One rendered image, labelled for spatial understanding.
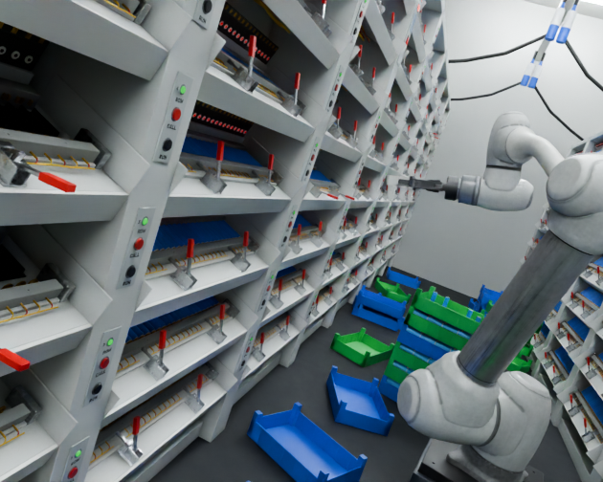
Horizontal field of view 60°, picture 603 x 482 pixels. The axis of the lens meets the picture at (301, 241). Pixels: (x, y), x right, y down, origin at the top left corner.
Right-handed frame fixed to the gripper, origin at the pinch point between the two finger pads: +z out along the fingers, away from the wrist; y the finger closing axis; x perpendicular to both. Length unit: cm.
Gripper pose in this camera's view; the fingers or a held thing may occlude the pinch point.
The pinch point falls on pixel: (392, 181)
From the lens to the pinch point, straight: 170.0
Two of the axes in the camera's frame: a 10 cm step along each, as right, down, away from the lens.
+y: 2.9, -0.7, 9.6
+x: 1.3, -9.9, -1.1
